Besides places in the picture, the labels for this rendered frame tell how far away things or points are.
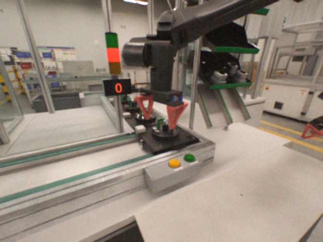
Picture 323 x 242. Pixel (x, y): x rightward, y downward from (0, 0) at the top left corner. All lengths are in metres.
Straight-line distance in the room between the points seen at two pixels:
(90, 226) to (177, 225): 0.26
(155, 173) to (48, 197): 0.31
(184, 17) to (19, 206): 0.63
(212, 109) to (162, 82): 0.54
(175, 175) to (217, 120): 0.43
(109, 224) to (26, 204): 0.23
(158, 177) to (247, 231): 0.29
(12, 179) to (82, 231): 0.35
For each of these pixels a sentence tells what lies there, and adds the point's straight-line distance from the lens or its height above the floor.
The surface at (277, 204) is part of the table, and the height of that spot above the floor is 0.86.
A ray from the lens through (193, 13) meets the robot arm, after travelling 0.43.
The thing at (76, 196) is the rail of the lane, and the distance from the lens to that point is 0.56.
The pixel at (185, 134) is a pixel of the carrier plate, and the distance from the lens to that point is 0.75.
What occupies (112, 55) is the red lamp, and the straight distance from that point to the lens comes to 0.69.
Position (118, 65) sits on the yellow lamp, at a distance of 0.70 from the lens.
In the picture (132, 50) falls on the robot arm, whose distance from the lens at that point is 0.40.
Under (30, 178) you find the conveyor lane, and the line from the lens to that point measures 0.74.
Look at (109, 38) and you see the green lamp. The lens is 0.70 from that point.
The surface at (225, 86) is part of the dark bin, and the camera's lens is 0.80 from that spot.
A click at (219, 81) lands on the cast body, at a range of 0.78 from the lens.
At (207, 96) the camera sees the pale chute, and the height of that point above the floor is 1.13.
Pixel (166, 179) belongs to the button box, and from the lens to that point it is 0.53.
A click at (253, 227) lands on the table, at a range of 0.59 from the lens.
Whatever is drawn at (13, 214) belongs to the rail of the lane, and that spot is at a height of 0.95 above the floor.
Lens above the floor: 1.31
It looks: 23 degrees down
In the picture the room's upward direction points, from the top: straight up
